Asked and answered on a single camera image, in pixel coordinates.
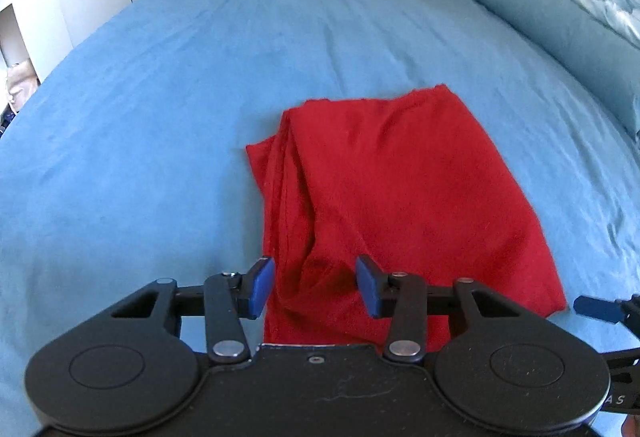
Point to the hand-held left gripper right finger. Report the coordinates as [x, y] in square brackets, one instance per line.
[367, 288]

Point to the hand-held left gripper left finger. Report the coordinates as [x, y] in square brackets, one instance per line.
[260, 288]

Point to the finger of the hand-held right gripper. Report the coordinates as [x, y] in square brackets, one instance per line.
[597, 308]

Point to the red knit sweater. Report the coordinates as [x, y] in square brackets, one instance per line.
[400, 207]

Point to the blue bed sheet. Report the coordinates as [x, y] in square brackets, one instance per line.
[150, 117]

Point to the teal bolster pillow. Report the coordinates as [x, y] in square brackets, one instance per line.
[560, 27]

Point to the white plastic bag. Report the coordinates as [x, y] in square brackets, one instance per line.
[21, 84]

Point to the white shelf unit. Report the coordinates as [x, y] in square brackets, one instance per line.
[25, 17]

